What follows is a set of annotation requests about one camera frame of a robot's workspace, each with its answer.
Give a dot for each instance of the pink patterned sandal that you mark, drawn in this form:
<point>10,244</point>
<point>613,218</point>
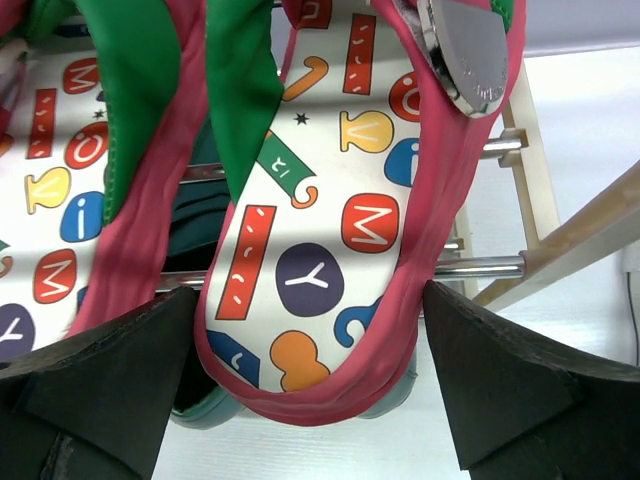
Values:
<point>347,165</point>
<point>101,102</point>

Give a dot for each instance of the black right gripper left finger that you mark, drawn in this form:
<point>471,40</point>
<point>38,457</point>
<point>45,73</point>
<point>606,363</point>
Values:
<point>96,405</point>

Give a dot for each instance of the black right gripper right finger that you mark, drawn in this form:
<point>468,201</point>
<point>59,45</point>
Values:
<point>523,406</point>

